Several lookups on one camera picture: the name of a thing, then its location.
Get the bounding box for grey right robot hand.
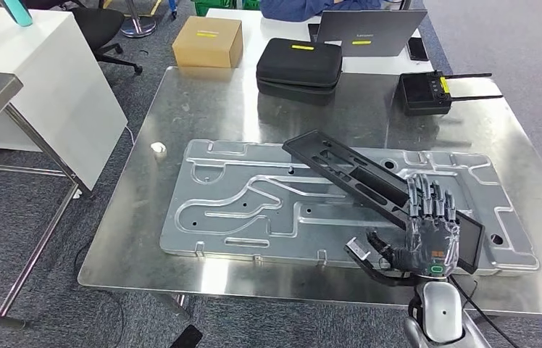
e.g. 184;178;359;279
366;173;462;281

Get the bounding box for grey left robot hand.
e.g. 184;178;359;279
170;325;204;348

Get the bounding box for black plastic plate frame part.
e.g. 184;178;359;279
282;129;486;276

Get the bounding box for stainless steel workbench table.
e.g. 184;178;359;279
78;66;542;320

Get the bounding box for stamped silver metal panel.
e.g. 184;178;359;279
159;139;541;278

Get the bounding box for black remote with antennas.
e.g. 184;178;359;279
398;70;505;117

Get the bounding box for black smartphone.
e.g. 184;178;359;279
407;36;430;62

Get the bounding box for grey laptop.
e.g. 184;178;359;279
307;9;428;59

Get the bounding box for black zip case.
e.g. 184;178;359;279
255;37;344;107

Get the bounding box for person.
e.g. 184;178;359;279
259;0;414;23

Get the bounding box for white table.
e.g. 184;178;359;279
206;8;434;76

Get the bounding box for white desk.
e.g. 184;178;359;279
0;5;129;191

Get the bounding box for brown cardboard box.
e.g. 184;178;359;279
172;15;244;69

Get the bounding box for chrome stanchion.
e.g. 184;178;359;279
120;0;158;39

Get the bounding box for black office chair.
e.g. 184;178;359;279
23;0;143;76

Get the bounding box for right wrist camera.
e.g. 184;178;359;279
344;236;427;288

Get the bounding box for black camera cable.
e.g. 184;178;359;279
449;275;522;348

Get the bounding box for thin black floor cable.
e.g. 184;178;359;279
72;239;126;348

